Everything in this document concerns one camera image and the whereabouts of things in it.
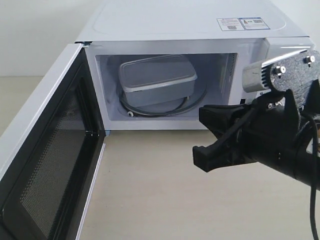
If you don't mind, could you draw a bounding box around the white Midea microwave oven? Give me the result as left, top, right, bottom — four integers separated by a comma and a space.
76, 0, 315, 131

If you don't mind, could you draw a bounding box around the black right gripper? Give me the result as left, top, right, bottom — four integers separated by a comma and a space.
192, 104, 320, 186

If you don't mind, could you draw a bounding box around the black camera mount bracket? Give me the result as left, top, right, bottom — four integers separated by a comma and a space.
264, 49, 320, 136

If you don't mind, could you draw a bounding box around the white microwave door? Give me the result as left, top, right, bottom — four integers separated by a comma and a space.
0, 42, 106, 240

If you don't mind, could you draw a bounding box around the black camera cable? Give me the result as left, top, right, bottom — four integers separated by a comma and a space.
219, 107, 320, 240

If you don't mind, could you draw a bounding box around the white plastic lidded container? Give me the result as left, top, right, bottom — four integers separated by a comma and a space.
118, 54, 198, 107

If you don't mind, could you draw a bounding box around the glass turntable plate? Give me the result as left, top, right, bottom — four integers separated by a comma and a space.
116, 83, 207, 118

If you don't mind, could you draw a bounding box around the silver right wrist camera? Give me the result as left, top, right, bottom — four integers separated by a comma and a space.
242, 48, 307, 93

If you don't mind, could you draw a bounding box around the black turntable roller ring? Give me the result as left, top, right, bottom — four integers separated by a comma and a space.
119, 92, 191, 118

